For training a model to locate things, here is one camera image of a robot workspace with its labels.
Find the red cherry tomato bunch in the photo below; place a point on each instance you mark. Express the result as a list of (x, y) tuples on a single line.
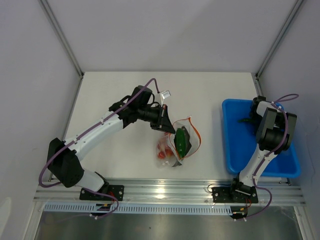
[(163, 149)]

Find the right aluminium frame post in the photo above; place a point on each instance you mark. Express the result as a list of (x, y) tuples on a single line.
[(284, 29)]

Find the aluminium mounting rail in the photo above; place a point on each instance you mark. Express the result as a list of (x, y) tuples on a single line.
[(176, 192)]

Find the green chili pepper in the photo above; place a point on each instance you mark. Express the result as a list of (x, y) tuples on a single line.
[(245, 120)]

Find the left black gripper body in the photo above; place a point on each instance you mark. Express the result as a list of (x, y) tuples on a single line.
[(153, 115)]

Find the clear orange zip top bag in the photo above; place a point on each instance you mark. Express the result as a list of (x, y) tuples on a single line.
[(173, 148)]

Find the grey toy fish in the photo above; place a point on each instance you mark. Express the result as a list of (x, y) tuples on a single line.
[(188, 147)]

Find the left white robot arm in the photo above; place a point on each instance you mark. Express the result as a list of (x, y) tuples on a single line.
[(65, 156)]

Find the white slotted cable duct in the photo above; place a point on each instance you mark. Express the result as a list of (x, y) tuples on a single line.
[(130, 208)]

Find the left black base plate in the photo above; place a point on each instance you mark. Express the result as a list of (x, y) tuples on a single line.
[(107, 193)]

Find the blue plastic bin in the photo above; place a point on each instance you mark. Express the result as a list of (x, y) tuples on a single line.
[(240, 143)]

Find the left aluminium frame post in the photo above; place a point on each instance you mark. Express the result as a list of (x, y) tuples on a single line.
[(52, 19)]

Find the aluminium frame post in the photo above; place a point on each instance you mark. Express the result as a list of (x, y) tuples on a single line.
[(284, 29), (52, 19)]

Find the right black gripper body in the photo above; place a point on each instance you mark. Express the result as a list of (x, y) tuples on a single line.
[(257, 119)]

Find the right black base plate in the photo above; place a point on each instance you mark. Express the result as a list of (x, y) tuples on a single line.
[(226, 194)]

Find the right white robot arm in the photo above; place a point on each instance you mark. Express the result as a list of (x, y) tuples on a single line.
[(274, 134)]

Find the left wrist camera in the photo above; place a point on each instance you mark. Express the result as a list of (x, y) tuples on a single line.
[(163, 96)]

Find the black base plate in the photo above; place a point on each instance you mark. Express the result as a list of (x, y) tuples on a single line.
[(107, 193), (226, 194)]

